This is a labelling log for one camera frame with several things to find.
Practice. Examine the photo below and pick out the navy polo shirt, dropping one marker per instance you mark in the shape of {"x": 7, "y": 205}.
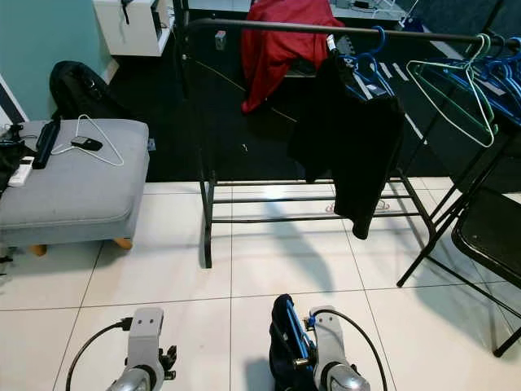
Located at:
{"x": 285, "y": 366}

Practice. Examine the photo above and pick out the black metal clothes rack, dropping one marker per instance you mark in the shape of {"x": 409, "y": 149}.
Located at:
{"x": 206, "y": 204}

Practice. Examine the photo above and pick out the grey upholstered ottoman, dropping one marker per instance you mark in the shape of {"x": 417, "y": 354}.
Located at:
{"x": 81, "y": 187}

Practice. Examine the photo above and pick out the black folding chair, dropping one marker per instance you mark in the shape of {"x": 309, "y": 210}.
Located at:
{"x": 492, "y": 232}

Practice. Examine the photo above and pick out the black hanging shirt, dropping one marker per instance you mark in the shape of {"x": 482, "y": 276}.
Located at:
{"x": 350, "y": 138}

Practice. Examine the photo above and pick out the small black key fob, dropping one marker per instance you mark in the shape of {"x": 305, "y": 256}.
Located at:
{"x": 86, "y": 143}

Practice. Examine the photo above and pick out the black clothes pile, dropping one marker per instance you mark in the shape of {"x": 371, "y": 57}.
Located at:
{"x": 12, "y": 151}

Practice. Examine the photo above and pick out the black backpack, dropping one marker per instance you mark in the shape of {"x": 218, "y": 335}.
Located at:
{"x": 81, "y": 90}

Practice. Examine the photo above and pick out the red garment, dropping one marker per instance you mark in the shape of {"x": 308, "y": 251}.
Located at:
{"x": 285, "y": 53}

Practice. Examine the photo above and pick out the small grey tag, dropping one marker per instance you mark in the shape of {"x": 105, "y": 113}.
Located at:
{"x": 220, "y": 41}

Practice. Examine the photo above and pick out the white cabinet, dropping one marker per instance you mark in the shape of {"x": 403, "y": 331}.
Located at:
{"x": 130, "y": 32}

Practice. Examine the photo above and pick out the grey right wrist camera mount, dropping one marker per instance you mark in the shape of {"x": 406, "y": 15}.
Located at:
{"x": 330, "y": 342}

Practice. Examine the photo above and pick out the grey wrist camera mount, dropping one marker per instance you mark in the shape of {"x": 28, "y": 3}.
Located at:
{"x": 146, "y": 338}
{"x": 330, "y": 342}

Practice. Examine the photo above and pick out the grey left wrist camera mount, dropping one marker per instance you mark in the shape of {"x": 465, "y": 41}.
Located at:
{"x": 146, "y": 338}

